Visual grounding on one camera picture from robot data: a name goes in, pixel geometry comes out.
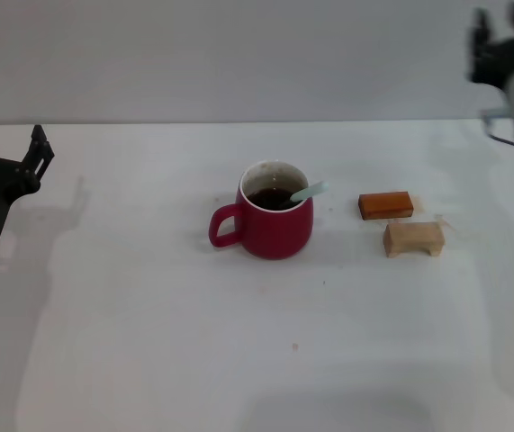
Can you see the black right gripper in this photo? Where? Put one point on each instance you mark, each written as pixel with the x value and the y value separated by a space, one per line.
pixel 504 58

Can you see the red ceramic mug with coffee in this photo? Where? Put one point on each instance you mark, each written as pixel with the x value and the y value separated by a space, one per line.
pixel 279 229

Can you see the orange-brown wooden block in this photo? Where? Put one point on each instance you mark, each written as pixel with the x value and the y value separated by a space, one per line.
pixel 385 204

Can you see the light wooden arch block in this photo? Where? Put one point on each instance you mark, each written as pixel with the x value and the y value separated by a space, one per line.
pixel 409 236

